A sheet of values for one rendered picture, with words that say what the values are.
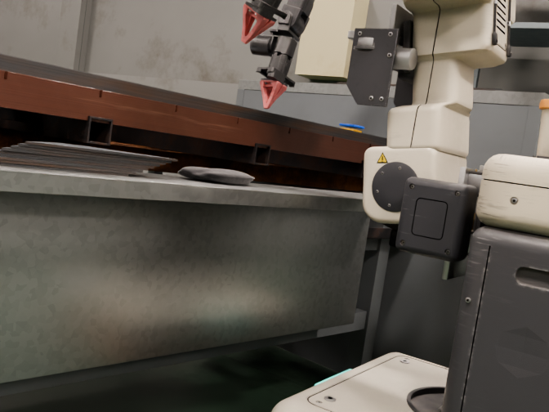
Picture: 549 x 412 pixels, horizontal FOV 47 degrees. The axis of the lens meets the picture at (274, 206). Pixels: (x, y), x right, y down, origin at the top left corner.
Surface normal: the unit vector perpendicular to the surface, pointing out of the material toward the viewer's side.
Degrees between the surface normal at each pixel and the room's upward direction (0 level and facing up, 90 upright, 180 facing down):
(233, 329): 90
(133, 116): 90
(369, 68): 90
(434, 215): 90
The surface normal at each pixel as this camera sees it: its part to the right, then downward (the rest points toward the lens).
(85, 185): 0.73, 0.16
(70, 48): -0.55, -0.01
